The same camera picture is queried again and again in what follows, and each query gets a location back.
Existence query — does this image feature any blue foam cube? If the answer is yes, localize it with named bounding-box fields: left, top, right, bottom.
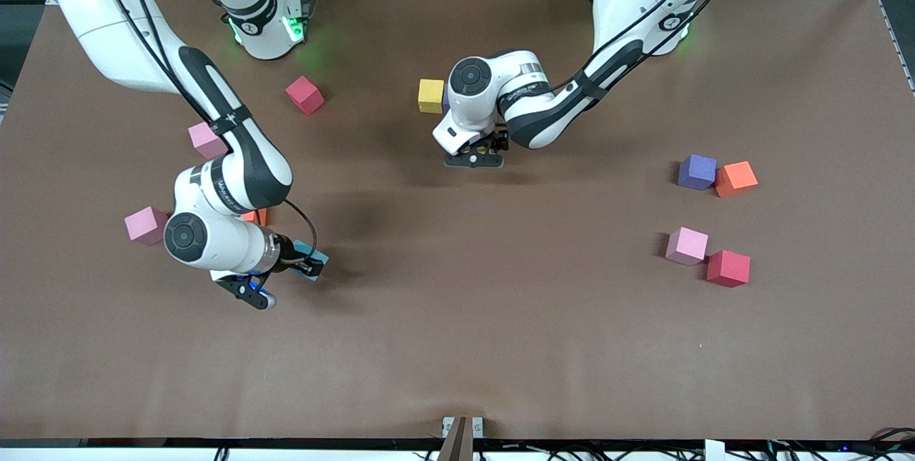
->
left=293, top=241, right=330, bottom=282

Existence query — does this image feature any pink foam cube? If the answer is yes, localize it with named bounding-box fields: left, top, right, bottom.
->
left=187, top=122, right=229, bottom=160
left=665, top=226, right=710, bottom=267
left=124, top=205, right=172, bottom=247

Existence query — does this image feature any brown table mat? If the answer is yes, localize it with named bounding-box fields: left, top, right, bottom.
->
left=0, top=0, right=915, bottom=442

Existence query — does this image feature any red foam cube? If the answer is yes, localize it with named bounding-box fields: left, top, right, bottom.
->
left=285, top=75, right=326, bottom=116
left=706, top=249, right=752, bottom=289

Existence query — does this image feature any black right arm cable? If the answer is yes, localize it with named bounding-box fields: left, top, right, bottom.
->
left=89, top=0, right=319, bottom=258

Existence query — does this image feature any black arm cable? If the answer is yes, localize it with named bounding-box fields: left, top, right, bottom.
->
left=89, top=0, right=319, bottom=258
left=550, top=0, right=737, bottom=94

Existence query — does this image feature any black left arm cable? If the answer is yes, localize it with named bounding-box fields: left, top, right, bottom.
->
left=550, top=0, right=737, bottom=94

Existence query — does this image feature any small metal bracket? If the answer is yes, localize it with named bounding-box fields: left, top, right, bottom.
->
left=442, top=416, right=484, bottom=439

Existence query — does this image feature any black cable bundle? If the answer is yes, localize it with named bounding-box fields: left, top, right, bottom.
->
left=415, top=440, right=915, bottom=461

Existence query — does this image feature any aluminium table edge rail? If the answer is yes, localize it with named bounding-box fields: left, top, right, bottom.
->
left=876, top=0, right=915, bottom=97

